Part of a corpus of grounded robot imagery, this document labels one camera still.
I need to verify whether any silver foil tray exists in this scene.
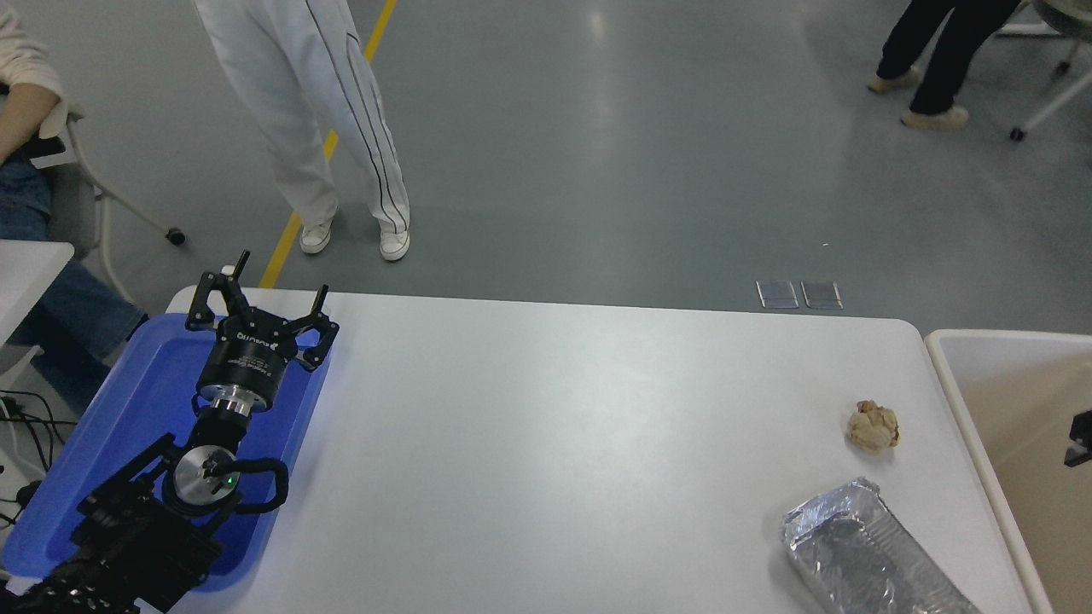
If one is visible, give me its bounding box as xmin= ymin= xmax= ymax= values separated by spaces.
xmin=779 ymin=476 xmax=986 ymax=614

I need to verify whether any grey chair with casters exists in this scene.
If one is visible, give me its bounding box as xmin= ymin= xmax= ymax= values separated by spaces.
xmin=30 ymin=111 xmax=187 ymax=295

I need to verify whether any large pale bin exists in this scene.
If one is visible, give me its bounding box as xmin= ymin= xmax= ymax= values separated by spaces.
xmin=926 ymin=329 xmax=1092 ymax=614

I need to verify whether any small white table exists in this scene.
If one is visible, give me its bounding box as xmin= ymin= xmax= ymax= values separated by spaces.
xmin=0 ymin=241 xmax=76 ymax=346

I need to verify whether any blue plastic tray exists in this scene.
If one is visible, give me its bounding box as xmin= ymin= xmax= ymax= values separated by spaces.
xmin=0 ymin=311 xmax=338 ymax=595

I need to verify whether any white-legged chair with casters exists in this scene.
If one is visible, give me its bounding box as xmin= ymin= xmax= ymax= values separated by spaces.
xmin=994 ymin=0 xmax=1092 ymax=143

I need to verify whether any crumpled tan paper ball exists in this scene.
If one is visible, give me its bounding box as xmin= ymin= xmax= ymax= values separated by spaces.
xmin=846 ymin=400 xmax=901 ymax=455

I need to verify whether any person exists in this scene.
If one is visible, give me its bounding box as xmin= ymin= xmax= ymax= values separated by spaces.
xmin=867 ymin=0 xmax=1025 ymax=131
xmin=192 ymin=0 xmax=412 ymax=262
xmin=0 ymin=0 xmax=150 ymax=414

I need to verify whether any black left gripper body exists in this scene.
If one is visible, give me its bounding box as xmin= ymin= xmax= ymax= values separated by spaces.
xmin=198 ymin=312 xmax=301 ymax=405

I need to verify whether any black cable bundle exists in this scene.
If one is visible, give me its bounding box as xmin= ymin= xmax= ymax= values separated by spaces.
xmin=0 ymin=388 xmax=65 ymax=530

